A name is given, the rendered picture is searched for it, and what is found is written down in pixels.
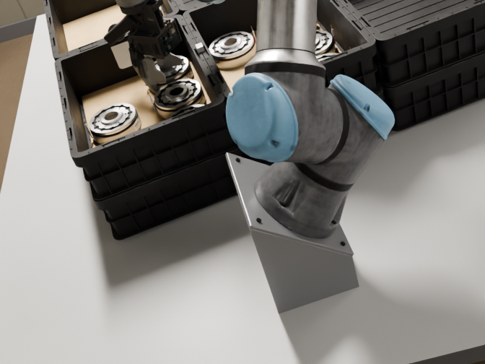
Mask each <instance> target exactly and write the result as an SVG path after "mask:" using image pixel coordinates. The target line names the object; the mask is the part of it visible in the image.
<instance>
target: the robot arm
mask: <svg viewBox="0 0 485 364"><path fill-rule="evenodd" d="M317 1H318V0H258V10H257V30H256V50H255V56H254V57H253V58H252V59H251V60H250V61H249V62H248V63H247V64H246V65H245V76H243V77H241V78H239V79H238V80H237V81H236V83H234V85H233V86H232V91H233V92H231V93H229V95H228V98H227V105H226V119H227V127H228V130H229V133H230V136H231V137H232V140H233V141H234V143H235V144H237V145H238V147H239V149H240V150H241V151H242V152H244V153H245V154H246V155H248V156H250V157H254V158H257V159H262V160H266V161H269V162H272V163H274V164H272V165H271V166H270V167H269V168H267V169H266V170H264V171H263V172H262V174H261V175H260V177H259V179H258V180H257V181H256V183H255V187H254V191H255V196H256V198H257V200H258V202H259V203H260V205H261V206H262V207H263V208H264V209H265V211H266V212H267V213H268V214H269V215H270V216H271V217H273V218H274V219H275V220H276V221H277V222H279V223H280V224H281V225H283V226H284V227H286V228H288V229H290V230H291V231H293V232H295V233H298V234H300V235H303V236H306V237H309V238H327V237H329V236H330V235H331V234H332V233H333V232H334V230H335V229H336V228H337V226H338V224H339V223H340V220H341V216H342V212H343V210H344V205H345V202H346V198H347V194H348V192H349V190H350V188H351V187H352V186H353V185H354V183H355V181H356V180H357V179H358V177H359V176H360V174H361V173H362V171H363V170H364V169H365V167H366V166H367V164H368V163H369V161H370V160H371V159H372V157H373V156H374V154H375V153H376V152H377V150H378V149H379V147H380V145H381V144H382V143H383V142H384V140H386V139H387V135H388V134H389V132H390V130H391V129H392V128H393V126H394V123H395V118H394V115H393V112H392V110H391V109H390V108H389V107H388V106H387V105H386V104H385V103H384V102H383V101H382V100H381V99H380V98H379V97H378V96H377V95H376V94H375V93H373V92H372V91H371V90H369V89H368V88H366V87H365V86H364V85H363V84H361V83H359V82H358V81H356V80H354V79H352V78H351V77H348V76H345V75H342V74H340V75H337V76H335V78H334V79H333V80H331V81H330V83H331V84H330V85H329V87H325V67H324V65H322V64H321V63H320V62H319V60H317V58H316V56H315V44H316V23H317ZM116 3H117V5H118V6H119V7H120V9H121V12H122V13H123V14H126V16H125V17H124V18H123V19H122V20H120V21H119V22H118V23H117V24H116V23H115V24H112V25H111V26H110V27H109V28H108V33H107V34H106V35H105V36H104V39H105V40H106V41H107V42H108V43H109V44H110V45H113V44H114V43H115V42H116V41H117V42H118V41H120V40H123V39H124V37H125V34H126V33H127V32H128V31H130V32H129V33H128V44H129V49H128V50H129V52H130V57H131V63H132V65H133V67H134V69H135V70H136V72H137V74H138V75H139V77H141V78H142V80H143V81H144V83H145V84H146V85H147V86H148V87H149V88H150V89H151V90H152V91H153V92H155V93H157V91H158V86H157V84H158V83H162V82H166V76H165V74H164V73H163V72H161V71H160V70H162V71H164V70H167V69H169V68H170V67H172V66H178V65H181V64H182V60H181V58H180V57H178V56H176V55H174V54H172V53H171V51H172V50H173V49H174V48H175V47H176V46H177V45H178V44H179V42H180V41H182V38H181V36H180V32H179V29H178V26H177V24H176V21H175V19H169V18H163V17H162V14H161V11H160V6H161V5H162V4H163V1H162V0H116ZM144 55H148V56H153V57H155V58H156V60H157V65H158V66H159V67H160V70H158V69H157V68H156V66H155V64H154V61H153V59H152V58H150V57H148V56H147V57H146V58H144Z"/></svg>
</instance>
